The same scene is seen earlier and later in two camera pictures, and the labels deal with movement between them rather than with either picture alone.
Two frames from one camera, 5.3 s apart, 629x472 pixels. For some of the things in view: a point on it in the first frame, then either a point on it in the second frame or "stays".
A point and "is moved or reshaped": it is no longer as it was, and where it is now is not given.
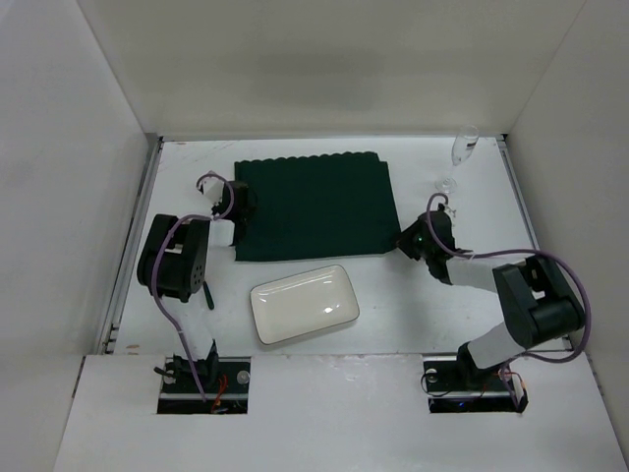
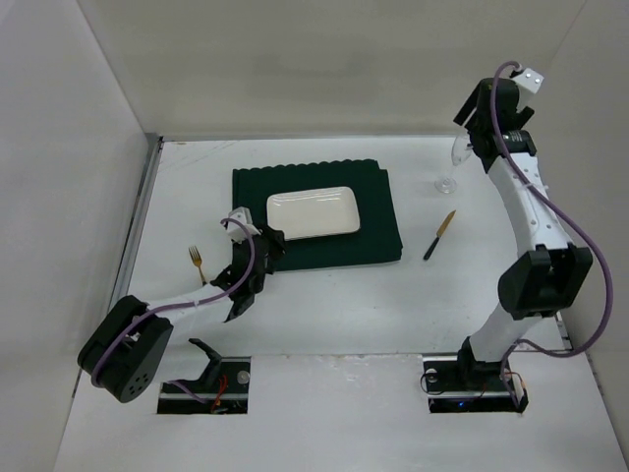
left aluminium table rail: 111,326 stays
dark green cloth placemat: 318,206 is moved or reshaped
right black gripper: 408,241 → 472,109
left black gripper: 243,208 → 268,247
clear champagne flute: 463,146 stays
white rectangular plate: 303,303 → 315,212
